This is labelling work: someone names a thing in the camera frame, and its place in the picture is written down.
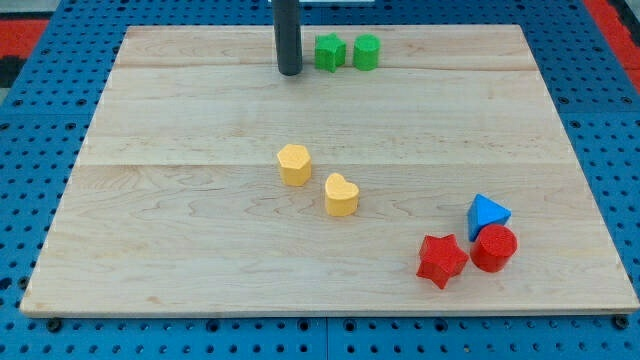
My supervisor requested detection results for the red star block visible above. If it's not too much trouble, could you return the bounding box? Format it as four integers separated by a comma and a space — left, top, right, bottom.
416, 234, 469, 289

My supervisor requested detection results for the green cylinder block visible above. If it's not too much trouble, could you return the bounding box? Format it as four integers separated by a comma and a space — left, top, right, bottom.
352, 34, 381, 71

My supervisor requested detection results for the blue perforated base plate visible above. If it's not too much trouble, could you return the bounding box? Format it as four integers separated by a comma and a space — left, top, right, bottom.
1, 0, 639, 359

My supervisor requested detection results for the yellow heart block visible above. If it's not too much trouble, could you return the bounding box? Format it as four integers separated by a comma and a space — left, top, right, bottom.
325, 173, 360, 217

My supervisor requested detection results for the yellow hexagon block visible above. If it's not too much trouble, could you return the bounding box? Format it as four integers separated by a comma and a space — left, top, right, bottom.
277, 144, 312, 186

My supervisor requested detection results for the black cylindrical robot arm rod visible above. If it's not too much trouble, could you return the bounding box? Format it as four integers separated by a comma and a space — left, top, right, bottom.
272, 0, 303, 76

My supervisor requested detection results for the blue triangle block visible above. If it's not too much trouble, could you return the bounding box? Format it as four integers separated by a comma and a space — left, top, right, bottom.
467, 194, 511, 242

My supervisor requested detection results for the wooden board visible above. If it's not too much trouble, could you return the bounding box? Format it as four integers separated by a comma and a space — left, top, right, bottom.
20, 25, 639, 318

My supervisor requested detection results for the red cylinder block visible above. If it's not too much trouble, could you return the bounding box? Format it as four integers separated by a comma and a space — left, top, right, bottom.
470, 224, 518, 273

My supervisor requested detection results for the green star block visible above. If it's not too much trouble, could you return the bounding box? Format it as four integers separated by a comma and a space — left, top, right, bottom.
314, 33, 346, 73

